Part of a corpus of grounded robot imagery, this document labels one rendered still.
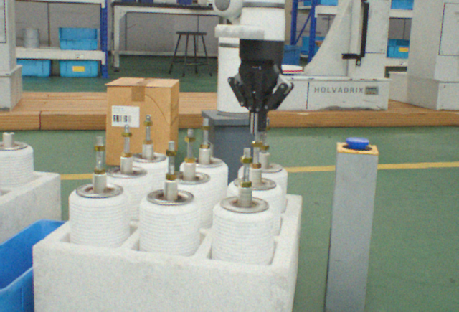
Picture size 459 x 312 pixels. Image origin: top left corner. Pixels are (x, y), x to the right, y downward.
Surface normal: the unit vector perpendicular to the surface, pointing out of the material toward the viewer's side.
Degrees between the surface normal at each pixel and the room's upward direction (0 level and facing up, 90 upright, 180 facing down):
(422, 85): 90
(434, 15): 90
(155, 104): 90
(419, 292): 0
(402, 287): 0
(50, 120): 90
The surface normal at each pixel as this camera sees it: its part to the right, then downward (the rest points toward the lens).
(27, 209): 0.98, 0.07
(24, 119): 0.26, 0.19
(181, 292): -0.18, 0.18
